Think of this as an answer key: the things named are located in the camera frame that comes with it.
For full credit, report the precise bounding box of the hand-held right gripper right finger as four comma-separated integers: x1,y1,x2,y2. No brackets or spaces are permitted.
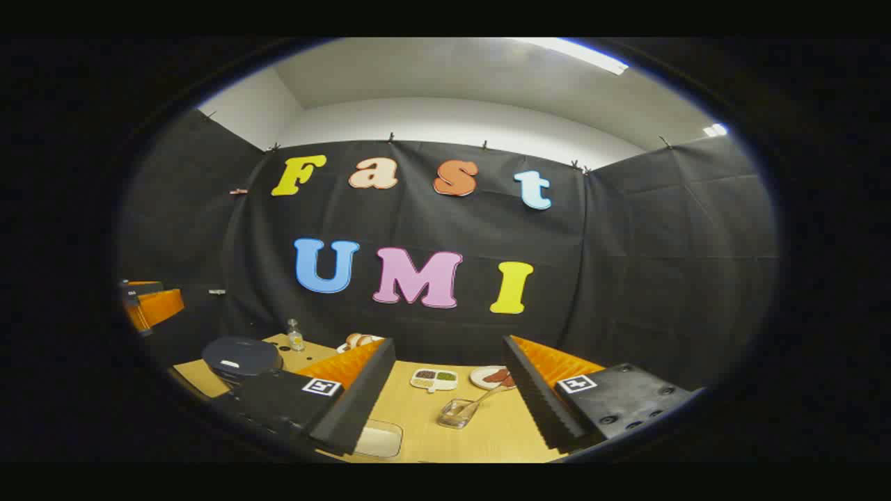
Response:
503,335,697,454

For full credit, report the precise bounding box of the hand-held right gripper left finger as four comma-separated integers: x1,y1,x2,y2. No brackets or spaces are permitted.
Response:
209,338,396,458

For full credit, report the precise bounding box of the wooden spoon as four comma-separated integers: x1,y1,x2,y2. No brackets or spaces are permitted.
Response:
456,381,516,418

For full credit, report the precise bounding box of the metal wire chopstick holder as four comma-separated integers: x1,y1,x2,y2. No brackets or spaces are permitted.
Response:
437,398,481,429

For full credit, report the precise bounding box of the dark grey rice cooker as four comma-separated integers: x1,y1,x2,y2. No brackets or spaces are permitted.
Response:
202,337,284,387

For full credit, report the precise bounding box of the white round plate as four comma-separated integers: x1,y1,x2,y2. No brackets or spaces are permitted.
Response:
470,366,516,390

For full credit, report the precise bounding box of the white divided grain dish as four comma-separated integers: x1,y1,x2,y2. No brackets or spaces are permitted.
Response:
410,368,459,394

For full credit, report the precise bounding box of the black backdrop cloth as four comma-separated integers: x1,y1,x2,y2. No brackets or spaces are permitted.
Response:
117,108,779,390

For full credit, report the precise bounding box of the long ceiling light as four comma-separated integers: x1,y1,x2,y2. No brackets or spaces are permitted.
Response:
515,38,629,76

